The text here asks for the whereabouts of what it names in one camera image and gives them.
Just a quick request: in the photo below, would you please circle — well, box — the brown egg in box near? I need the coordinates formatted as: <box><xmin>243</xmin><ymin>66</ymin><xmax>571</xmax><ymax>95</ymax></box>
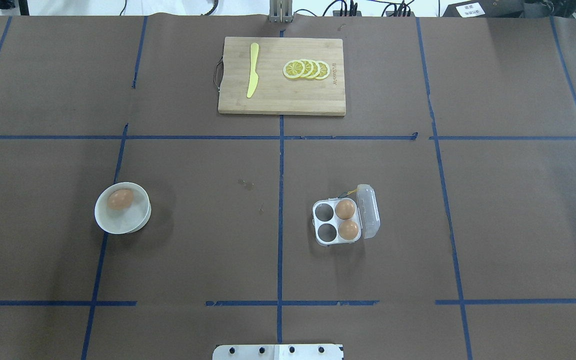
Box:
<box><xmin>338</xmin><ymin>219</ymin><xmax>361</xmax><ymax>242</ymax></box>

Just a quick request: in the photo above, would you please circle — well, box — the lemon slice back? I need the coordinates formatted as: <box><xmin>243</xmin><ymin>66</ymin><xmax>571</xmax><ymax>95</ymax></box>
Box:
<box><xmin>314</xmin><ymin>60</ymin><xmax>330</xmax><ymax>80</ymax></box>

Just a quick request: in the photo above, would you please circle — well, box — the bamboo cutting board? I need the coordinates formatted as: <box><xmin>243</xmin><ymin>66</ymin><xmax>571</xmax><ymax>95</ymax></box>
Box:
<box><xmin>218</xmin><ymin>36</ymin><xmax>346</xmax><ymax>117</ymax></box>

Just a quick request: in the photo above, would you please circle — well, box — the brown egg in box far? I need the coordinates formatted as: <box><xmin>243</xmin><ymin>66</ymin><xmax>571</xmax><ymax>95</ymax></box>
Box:
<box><xmin>334</xmin><ymin>198</ymin><xmax>355</xmax><ymax>221</ymax></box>

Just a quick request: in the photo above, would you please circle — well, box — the yellow plastic knife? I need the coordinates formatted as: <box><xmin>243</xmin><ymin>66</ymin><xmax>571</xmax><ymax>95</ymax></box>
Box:
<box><xmin>246</xmin><ymin>42</ymin><xmax>259</xmax><ymax>99</ymax></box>

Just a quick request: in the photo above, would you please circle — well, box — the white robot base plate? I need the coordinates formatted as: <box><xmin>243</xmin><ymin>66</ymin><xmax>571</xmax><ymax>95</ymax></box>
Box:
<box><xmin>212</xmin><ymin>343</ymin><xmax>345</xmax><ymax>360</ymax></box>

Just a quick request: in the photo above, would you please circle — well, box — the brown egg in box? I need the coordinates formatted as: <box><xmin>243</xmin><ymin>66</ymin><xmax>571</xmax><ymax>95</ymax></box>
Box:
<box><xmin>338</xmin><ymin>219</ymin><xmax>361</xmax><ymax>242</ymax></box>
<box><xmin>334</xmin><ymin>198</ymin><xmax>355</xmax><ymax>221</ymax></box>

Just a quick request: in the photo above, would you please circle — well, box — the white bowl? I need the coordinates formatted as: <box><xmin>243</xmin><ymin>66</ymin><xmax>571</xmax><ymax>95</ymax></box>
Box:
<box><xmin>94</xmin><ymin>182</ymin><xmax>153</xmax><ymax>235</ymax></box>

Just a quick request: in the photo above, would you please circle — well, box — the brown egg from bowl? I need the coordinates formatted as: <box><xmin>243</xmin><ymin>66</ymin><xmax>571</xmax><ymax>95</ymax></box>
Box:
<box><xmin>106</xmin><ymin>188</ymin><xmax>134</xmax><ymax>211</ymax></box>

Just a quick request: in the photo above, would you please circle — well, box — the aluminium frame post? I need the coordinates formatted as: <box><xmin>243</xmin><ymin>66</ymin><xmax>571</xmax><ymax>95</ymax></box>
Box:
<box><xmin>268</xmin><ymin>0</ymin><xmax>294</xmax><ymax>24</ymax></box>

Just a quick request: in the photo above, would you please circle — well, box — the clear plastic egg box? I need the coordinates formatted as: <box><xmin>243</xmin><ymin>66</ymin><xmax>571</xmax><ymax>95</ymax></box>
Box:
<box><xmin>311</xmin><ymin>184</ymin><xmax>381</xmax><ymax>247</ymax></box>

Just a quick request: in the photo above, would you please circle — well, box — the lemon slice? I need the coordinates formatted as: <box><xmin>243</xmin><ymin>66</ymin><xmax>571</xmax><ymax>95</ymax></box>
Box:
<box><xmin>305</xmin><ymin>60</ymin><xmax>321</xmax><ymax>79</ymax></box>
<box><xmin>314</xmin><ymin>60</ymin><xmax>330</xmax><ymax>80</ymax></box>
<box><xmin>282</xmin><ymin>60</ymin><xmax>306</xmax><ymax>79</ymax></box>
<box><xmin>299</xmin><ymin>59</ymin><xmax>314</xmax><ymax>78</ymax></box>

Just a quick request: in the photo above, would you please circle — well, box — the lemon slice front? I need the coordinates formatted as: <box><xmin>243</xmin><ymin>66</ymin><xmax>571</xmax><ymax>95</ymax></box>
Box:
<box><xmin>282</xmin><ymin>60</ymin><xmax>306</xmax><ymax>79</ymax></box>

